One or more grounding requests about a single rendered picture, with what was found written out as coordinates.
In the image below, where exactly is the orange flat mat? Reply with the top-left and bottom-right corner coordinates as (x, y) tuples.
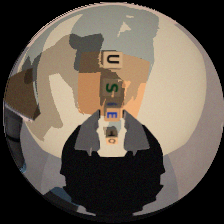
(78, 51), (150, 118)

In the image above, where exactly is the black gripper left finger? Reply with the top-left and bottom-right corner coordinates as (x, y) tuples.
(60, 109), (101, 176)

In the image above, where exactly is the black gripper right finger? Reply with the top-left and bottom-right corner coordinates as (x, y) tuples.
(122, 109), (165, 175)

